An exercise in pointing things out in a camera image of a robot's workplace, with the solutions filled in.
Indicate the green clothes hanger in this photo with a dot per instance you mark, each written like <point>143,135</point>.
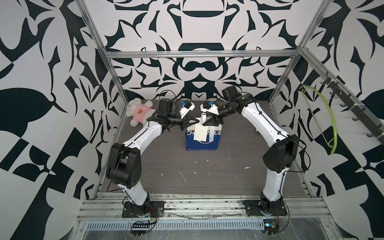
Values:
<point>331,142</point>

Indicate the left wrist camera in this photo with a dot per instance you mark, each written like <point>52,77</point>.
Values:
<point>186,106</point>

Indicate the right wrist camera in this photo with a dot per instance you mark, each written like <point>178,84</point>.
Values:
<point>209,107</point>

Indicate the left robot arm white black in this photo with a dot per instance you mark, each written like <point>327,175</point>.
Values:
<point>124,164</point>

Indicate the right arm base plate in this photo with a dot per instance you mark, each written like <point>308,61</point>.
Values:
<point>265,208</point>

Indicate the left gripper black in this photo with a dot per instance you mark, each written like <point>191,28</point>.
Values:
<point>186,123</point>

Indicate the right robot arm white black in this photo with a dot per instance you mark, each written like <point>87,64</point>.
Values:
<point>283,147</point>

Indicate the white teddy bear pink shirt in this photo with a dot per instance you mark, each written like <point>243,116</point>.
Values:
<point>140,112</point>

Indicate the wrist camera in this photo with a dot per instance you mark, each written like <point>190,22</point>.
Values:
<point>209,107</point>
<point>186,106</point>

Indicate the blue white paper bag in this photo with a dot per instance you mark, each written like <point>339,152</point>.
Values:
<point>211,144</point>

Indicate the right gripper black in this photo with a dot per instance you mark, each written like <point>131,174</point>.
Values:
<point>213,121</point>

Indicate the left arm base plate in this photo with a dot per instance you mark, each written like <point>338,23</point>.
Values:
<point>150,209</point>

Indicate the grey wall hook rack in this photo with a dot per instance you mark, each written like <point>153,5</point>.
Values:
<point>351,102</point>

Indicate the white paper receipt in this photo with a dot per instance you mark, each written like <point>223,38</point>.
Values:
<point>201,132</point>

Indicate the electronics board right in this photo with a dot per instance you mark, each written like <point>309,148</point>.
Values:
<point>271,228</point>

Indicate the black electronics board left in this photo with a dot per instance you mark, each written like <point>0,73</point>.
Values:
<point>139,228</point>

